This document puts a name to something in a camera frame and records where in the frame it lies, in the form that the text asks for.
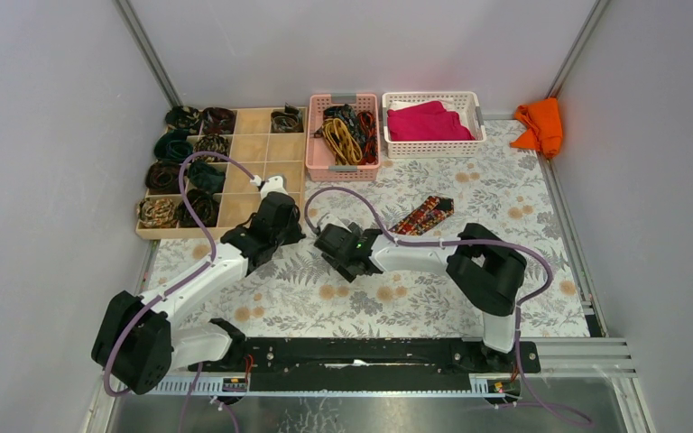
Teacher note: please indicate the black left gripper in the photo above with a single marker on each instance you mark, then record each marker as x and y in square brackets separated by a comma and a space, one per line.
[281, 217]

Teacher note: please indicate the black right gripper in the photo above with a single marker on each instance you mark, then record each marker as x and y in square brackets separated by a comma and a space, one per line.
[339, 266]

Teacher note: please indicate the red checkered patterned tie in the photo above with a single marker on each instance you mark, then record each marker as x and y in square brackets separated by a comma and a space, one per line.
[426, 216]

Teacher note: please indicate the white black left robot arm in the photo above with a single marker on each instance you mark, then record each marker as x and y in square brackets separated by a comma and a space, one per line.
[140, 340]

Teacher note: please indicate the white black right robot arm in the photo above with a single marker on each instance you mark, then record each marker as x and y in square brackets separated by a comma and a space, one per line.
[486, 272]

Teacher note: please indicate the pink plastic basket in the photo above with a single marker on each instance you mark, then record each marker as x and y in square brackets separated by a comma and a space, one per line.
[319, 159]

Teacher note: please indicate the white floral table mat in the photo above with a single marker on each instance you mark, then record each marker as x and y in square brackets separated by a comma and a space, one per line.
[298, 294]

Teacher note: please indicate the wooden compartment tray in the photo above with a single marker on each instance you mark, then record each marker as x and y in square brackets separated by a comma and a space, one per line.
[255, 155]

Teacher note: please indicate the rolled black brown tie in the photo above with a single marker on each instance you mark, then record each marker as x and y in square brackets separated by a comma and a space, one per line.
[204, 206]

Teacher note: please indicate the rolled dark green tie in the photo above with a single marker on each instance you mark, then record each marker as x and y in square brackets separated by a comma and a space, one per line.
[206, 177]

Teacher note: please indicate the orange black tie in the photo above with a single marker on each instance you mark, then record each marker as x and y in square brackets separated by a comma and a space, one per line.
[367, 124]

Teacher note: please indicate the yellow patterned tie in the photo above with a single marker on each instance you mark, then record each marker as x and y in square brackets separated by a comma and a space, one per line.
[339, 140]

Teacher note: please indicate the rolled brown dotted tie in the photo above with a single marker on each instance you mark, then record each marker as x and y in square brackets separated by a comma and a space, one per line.
[212, 143]

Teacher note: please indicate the rolled grey striped tie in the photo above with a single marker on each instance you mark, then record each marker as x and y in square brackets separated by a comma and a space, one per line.
[288, 120]

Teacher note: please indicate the rolled tan patterned tie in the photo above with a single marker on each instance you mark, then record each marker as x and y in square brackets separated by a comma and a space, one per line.
[157, 213]

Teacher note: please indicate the rolled dark red tie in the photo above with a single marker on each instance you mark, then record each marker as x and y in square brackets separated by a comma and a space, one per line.
[218, 120]

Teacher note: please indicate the rolled dark brown tie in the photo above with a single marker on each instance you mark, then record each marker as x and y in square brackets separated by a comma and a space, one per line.
[163, 178]

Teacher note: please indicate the dark teal patterned tie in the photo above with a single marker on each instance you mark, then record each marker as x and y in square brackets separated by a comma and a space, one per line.
[346, 113]

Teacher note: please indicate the rolled teal tie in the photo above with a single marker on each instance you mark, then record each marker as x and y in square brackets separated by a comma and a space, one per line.
[173, 146]

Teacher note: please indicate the rolled camouflage tie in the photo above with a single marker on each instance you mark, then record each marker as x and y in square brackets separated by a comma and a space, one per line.
[185, 118]

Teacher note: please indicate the magenta folded cloth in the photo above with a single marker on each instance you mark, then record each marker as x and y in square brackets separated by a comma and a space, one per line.
[429, 121]

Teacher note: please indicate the white plastic basket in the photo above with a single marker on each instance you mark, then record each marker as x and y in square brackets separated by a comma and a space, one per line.
[467, 105]

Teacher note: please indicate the orange cloth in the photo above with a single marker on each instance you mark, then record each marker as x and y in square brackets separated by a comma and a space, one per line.
[544, 131]

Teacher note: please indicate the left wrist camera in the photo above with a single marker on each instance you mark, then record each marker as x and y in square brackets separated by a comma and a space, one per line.
[274, 184]

